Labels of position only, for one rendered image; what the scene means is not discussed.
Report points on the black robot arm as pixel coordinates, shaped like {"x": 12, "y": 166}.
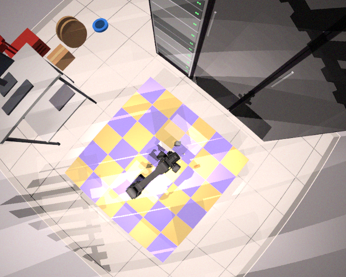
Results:
{"x": 135, "y": 189}

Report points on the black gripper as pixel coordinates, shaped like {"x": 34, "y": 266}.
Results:
{"x": 175, "y": 167}

